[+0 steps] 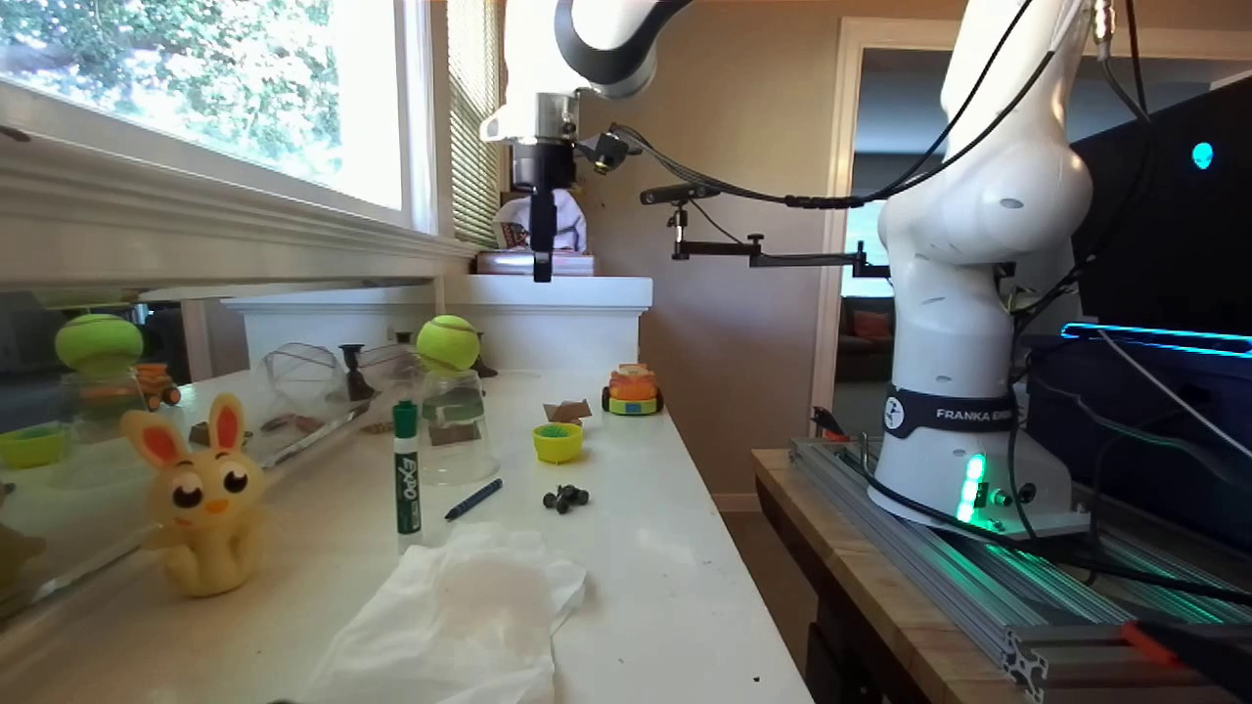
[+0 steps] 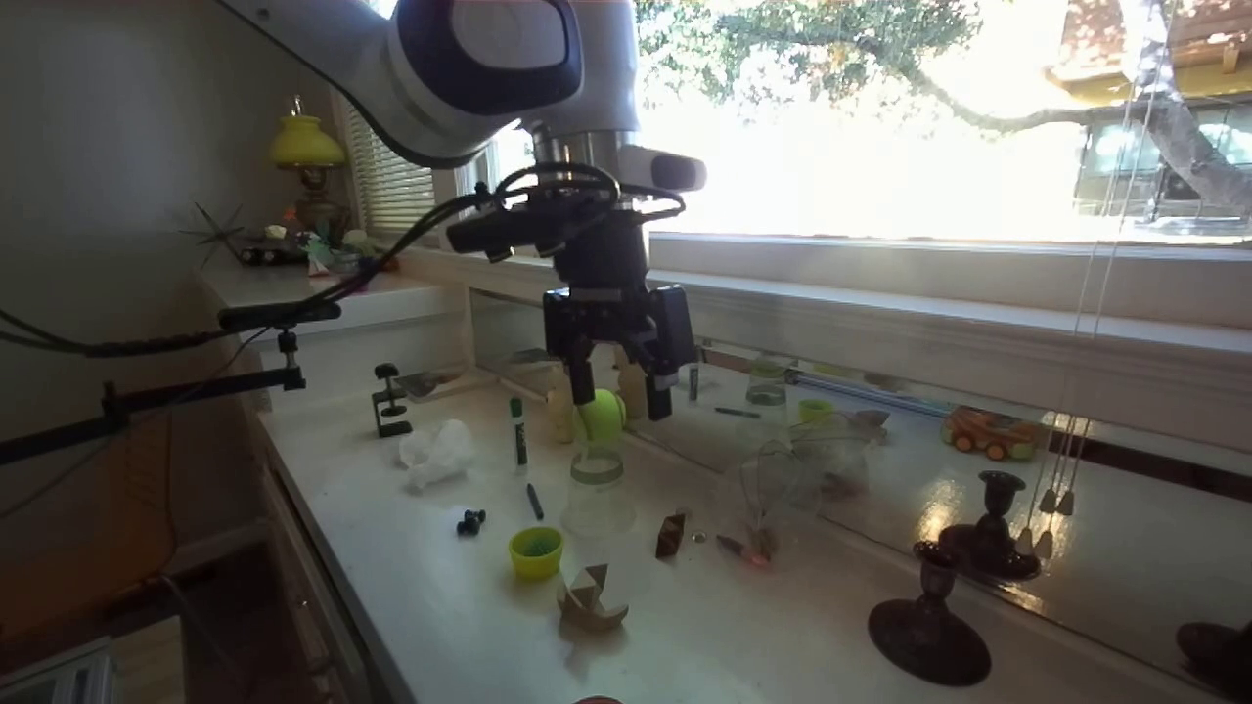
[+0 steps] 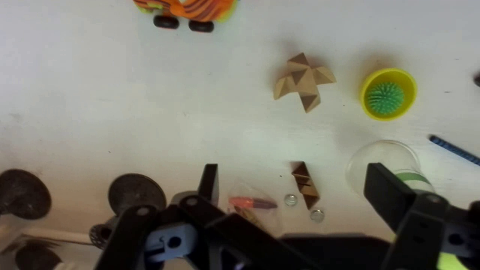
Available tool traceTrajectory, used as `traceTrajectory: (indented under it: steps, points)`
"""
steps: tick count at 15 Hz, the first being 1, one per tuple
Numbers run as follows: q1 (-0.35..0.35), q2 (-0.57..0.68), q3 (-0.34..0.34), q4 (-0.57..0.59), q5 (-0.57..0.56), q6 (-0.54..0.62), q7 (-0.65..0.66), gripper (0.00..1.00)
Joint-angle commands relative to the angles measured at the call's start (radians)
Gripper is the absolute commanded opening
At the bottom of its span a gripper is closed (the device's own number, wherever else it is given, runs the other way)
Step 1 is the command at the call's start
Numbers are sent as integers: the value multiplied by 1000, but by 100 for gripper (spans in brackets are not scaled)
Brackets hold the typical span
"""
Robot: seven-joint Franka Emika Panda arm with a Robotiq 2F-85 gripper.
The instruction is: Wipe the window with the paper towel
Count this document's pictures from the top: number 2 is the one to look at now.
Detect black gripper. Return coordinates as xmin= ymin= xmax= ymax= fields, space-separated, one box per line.
xmin=540 ymin=207 xmax=700 ymax=425

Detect white window blinds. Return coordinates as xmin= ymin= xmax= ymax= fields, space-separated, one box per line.
xmin=341 ymin=88 xmax=442 ymax=237

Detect large white framed window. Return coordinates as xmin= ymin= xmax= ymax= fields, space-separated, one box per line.
xmin=433 ymin=0 xmax=1252 ymax=250

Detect yellow-green tennis ball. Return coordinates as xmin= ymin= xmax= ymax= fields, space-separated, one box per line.
xmin=573 ymin=387 xmax=631 ymax=448

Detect clear glass jar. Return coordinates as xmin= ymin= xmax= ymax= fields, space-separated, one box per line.
xmin=566 ymin=432 xmax=631 ymax=488

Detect green capped whiteboard marker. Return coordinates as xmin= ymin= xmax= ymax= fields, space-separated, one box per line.
xmin=503 ymin=393 xmax=530 ymax=468

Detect small brown block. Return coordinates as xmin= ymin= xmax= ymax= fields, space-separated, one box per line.
xmin=653 ymin=507 xmax=687 ymax=565

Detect clear drinking glass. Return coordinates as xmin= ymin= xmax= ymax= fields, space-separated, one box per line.
xmin=740 ymin=443 xmax=802 ymax=565

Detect small yellow-green cup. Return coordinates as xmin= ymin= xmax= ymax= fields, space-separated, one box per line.
xmin=503 ymin=520 xmax=566 ymax=587

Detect brown white folded paper boat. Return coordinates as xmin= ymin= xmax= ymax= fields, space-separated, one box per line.
xmin=557 ymin=559 xmax=633 ymax=638

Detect small black clamp stand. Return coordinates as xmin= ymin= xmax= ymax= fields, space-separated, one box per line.
xmin=367 ymin=359 xmax=416 ymax=443

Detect dark low dish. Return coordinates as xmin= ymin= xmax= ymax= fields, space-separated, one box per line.
xmin=230 ymin=228 xmax=310 ymax=269

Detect black candlestick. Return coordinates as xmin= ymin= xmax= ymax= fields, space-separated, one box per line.
xmin=864 ymin=538 xmax=993 ymax=692

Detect yellow shade lamp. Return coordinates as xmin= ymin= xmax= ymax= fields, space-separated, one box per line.
xmin=267 ymin=93 xmax=353 ymax=232

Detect leafy outdoor tree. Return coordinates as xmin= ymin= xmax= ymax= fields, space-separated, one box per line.
xmin=637 ymin=0 xmax=1252 ymax=217

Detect yellow neighbouring building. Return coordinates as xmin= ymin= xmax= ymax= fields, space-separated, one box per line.
xmin=1048 ymin=0 xmax=1252 ymax=217

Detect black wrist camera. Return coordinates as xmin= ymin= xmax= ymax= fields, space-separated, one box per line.
xmin=444 ymin=202 xmax=560 ymax=260

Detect black stereo camera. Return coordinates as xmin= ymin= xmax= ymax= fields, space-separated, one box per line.
xmin=214 ymin=295 xmax=343 ymax=335

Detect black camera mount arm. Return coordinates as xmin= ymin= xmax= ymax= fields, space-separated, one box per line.
xmin=0 ymin=328 xmax=310 ymax=468

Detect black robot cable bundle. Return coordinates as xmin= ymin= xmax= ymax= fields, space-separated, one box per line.
xmin=0 ymin=160 xmax=687 ymax=362

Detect white blind pull cord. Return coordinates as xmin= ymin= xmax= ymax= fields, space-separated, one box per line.
xmin=1034 ymin=0 xmax=1177 ymax=520

